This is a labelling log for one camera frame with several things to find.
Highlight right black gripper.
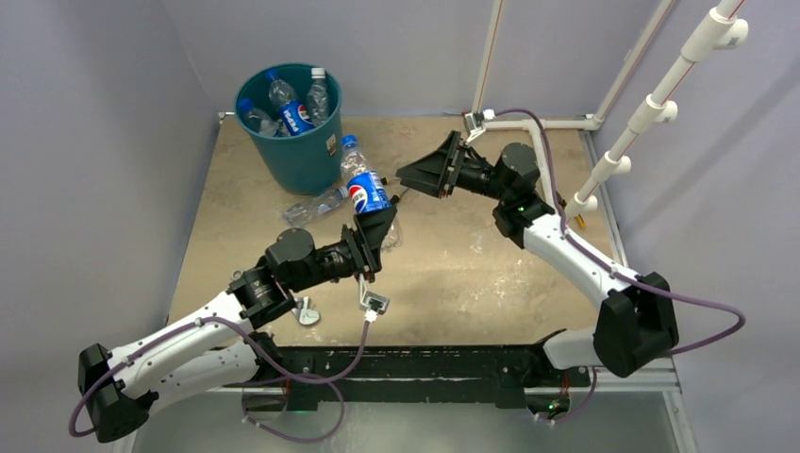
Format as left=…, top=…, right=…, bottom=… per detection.
left=398, top=129, right=510, bottom=202

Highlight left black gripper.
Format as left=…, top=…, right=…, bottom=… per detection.
left=290, top=206, right=396, bottom=293

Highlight crushed clear bottle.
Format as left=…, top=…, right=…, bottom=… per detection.
left=306, top=67, right=329, bottom=126

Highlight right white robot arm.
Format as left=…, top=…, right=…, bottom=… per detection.
left=395, top=131, right=679, bottom=384

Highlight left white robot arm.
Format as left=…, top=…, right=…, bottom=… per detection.
left=69, top=206, right=396, bottom=443

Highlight clear bottle by bin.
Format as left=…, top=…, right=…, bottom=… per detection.
left=282, top=186, right=347, bottom=227

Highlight teal plastic bin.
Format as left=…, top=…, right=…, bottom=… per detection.
left=234, top=62, right=343, bottom=195

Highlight yellow black pliers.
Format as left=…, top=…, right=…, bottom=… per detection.
left=381, top=177, right=410, bottom=205

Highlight silver adjustable wrench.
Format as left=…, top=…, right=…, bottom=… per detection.
left=226, top=267, right=321, bottom=328

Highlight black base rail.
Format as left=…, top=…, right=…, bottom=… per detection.
left=277, top=344, right=591, bottom=415

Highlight white PVC pipe frame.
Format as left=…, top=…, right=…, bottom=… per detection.
left=471, top=1, right=749, bottom=221

